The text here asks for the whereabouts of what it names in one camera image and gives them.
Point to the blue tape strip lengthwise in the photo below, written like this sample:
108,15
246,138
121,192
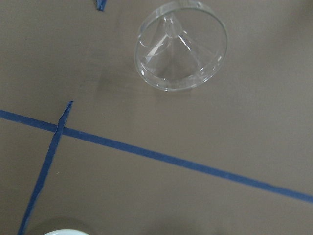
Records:
45,168

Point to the white enamel mug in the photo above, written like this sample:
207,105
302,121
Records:
65,232

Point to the blue tape strip near mug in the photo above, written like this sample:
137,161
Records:
186,164

